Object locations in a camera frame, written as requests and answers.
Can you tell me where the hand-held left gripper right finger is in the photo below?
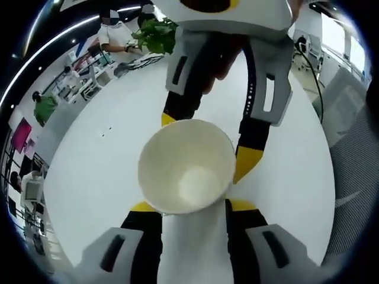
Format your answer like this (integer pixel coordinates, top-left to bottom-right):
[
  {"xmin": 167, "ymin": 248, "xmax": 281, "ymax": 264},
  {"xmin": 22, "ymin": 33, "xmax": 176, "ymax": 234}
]
[{"xmin": 224, "ymin": 198, "xmax": 323, "ymax": 284}]

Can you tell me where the white office chair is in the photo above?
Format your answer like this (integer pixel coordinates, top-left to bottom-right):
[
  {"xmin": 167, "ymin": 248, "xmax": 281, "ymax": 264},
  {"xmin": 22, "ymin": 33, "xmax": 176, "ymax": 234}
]
[
  {"xmin": 80, "ymin": 65, "xmax": 104, "ymax": 101},
  {"xmin": 23, "ymin": 180, "xmax": 45, "ymax": 205}
]

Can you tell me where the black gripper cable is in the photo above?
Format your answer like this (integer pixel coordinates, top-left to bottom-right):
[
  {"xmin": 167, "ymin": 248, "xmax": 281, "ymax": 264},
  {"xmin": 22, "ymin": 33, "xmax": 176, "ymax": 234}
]
[{"xmin": 292, "ymin": 35, "xmax": 325, "ymax": 122}]

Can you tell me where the grey pouch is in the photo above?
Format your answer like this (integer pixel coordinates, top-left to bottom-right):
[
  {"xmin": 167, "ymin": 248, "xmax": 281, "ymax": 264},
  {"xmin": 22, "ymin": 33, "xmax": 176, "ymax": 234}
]
[{"xmin": 114, "ymin": 61, "xmax": 133, "ymax": 79}]

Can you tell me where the person's right hand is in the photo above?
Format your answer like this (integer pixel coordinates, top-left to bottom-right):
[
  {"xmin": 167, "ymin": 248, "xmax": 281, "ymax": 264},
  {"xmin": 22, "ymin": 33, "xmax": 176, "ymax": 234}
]
[{"xmin": 203, "ymin": 32, "xmax": 247, "ymax": 93}]

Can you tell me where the grey mesh office chair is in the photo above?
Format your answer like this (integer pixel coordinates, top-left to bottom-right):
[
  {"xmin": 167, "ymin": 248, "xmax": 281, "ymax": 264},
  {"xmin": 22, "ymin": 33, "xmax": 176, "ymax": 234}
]
[{"xmin": 322, "ymin": 112, "xmax": 375, "ymax": 264}]

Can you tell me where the paper cup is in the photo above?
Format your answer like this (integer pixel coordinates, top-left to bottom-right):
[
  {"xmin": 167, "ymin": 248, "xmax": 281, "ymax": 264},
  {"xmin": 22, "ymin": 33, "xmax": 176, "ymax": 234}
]
[{"xmin": 137, "ymin": 118, "xmax": 237, "ymax": 284}]

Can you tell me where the pink display screen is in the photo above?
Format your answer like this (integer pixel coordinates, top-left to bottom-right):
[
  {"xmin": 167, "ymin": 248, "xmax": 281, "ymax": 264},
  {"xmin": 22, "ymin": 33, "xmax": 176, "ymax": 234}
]
[{"xmin": 11, "ymin": 117, "xmax": 33, "ymax": 154}]

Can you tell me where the white storage shelf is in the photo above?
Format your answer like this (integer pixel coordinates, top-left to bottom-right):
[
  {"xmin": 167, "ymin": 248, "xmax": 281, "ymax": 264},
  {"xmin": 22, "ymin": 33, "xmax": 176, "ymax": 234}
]
[{"xmin": 63, "ymin": 38, "xmax": 116, "ymax": 78}]

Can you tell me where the black cable bundle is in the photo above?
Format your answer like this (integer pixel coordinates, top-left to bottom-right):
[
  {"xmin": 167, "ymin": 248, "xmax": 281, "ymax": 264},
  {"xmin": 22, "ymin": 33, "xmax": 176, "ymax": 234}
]
[{"xmin": 127, "ymin": 54, "xmax": 164, "ymax": 71}]

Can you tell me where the large green potted plant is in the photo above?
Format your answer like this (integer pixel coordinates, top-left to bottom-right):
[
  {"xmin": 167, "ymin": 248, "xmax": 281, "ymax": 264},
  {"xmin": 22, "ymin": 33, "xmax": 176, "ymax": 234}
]
[{"xmin": 131, "ymin": 17, "xmax": 179, "ymax": 56}]

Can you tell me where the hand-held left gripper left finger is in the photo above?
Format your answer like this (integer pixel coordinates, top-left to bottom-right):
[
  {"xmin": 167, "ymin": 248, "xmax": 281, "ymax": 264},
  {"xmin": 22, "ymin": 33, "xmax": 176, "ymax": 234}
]
[{"xmin": 79, "ymin": 201, "xmax": 164, "ymax": 284}]

